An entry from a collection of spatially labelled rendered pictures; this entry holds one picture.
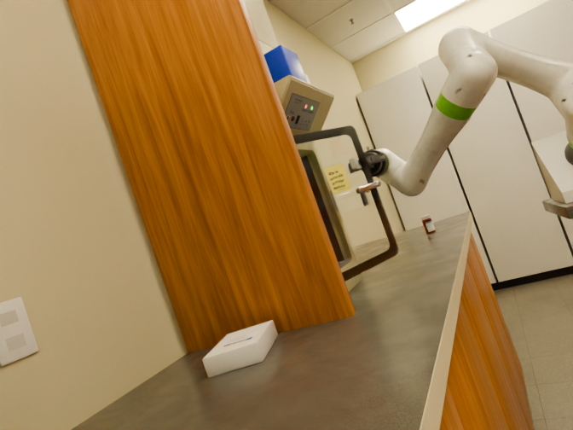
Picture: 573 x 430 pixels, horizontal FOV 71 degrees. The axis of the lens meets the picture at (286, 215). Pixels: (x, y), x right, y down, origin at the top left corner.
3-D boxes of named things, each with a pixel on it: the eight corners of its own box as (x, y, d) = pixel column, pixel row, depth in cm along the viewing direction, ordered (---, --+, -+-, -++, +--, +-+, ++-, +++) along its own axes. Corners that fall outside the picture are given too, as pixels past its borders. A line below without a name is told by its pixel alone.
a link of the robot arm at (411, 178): (442, 95, 130) (429, 107, 123) (475, 112, 126) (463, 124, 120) (397, 177, 156) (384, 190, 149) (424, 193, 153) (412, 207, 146)
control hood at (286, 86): (263, 132, 100) (250, 95, 100) (312, 139, 129) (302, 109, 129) (303, 113, 95) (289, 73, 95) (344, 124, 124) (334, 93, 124)
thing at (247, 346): (207, 378, 80) (201, 359, 80) (232, 350, 96) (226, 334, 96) (263, 362, 78) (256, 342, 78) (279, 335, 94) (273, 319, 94)
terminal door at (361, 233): (325, 291, 100) (270, 139, 101) (398, 253, 118) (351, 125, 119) (327, 291, 99) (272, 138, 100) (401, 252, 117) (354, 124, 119)
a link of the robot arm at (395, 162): (365, 167, 159) (379, 142, 156) (391, 184, 156) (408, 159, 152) (355, 168, 147) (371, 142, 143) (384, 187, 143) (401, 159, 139)
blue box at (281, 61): (259, 95, 103) (248, 63, 104) (277, 101, 112) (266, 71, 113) (292, 78, 99) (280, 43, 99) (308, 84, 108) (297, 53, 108)
